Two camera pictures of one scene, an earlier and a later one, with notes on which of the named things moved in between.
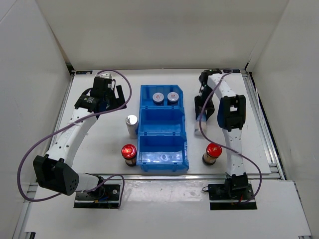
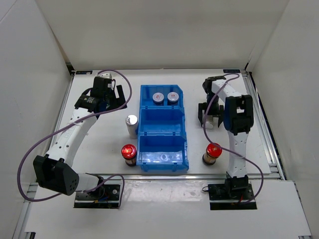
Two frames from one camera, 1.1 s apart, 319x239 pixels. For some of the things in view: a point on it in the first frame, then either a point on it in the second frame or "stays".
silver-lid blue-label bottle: (197, 131) to (209, 124)
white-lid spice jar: (172, 98) stays
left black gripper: (117, 102) stays
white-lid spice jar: (158, 98) stays
